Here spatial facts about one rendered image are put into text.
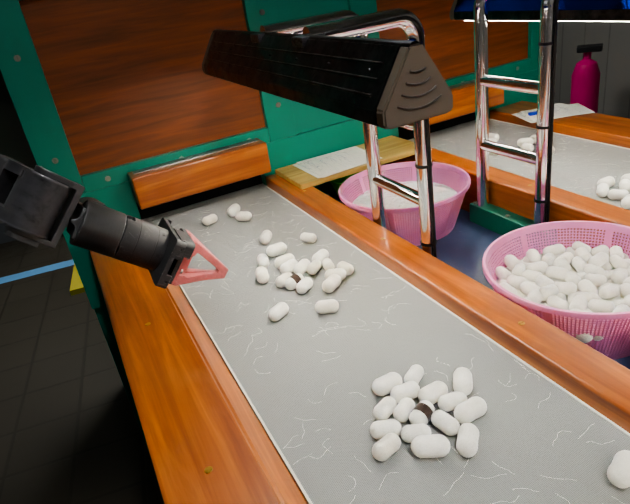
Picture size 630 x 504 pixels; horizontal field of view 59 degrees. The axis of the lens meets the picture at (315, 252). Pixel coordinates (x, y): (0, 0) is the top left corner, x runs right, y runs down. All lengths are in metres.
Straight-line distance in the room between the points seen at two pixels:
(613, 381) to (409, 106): 0.35
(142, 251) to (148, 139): 0.58
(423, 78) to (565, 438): 0.37
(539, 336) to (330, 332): 0.27
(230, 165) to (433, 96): 0.76
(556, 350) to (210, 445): 0.39
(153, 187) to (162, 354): 0.52
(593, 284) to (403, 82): 0.46
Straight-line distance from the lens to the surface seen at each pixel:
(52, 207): 0.71
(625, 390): 0.66
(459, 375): 0.66
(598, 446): 0.63
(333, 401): 0.67
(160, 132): 1.28
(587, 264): 0.91
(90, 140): 1.26
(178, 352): 0.77
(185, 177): 1.23
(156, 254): 0.73
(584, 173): 1.26
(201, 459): 0.61
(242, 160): 1.26
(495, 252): 0.91
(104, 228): 0.71
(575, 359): 0.68
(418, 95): 0.55
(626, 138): 1.40
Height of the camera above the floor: 1.18
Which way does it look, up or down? 26 degrees down
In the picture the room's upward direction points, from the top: 9 degrees counter-clockwise
